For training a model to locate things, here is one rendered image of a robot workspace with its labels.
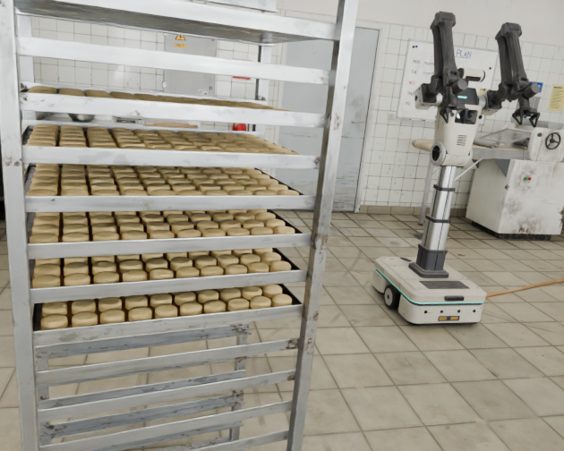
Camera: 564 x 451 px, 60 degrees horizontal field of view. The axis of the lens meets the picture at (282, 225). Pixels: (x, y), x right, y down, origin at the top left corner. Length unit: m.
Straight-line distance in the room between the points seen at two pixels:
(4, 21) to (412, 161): 5.35
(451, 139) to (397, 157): 2.75
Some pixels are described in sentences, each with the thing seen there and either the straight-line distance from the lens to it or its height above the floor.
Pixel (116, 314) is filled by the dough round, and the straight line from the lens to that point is 1.13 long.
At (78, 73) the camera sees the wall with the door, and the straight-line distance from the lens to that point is 5.27.
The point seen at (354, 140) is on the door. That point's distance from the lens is 5.66.
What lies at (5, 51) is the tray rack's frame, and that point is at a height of 1.40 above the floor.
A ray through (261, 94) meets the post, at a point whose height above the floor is 1.35.
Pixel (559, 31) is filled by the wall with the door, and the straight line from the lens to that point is 6.88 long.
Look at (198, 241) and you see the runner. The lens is 1.04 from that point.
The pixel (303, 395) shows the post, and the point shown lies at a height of 0.65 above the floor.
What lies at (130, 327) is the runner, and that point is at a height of 0.87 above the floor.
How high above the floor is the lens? 1.39
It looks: 16 degrees down
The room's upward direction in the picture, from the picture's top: 6 degrees clockwise
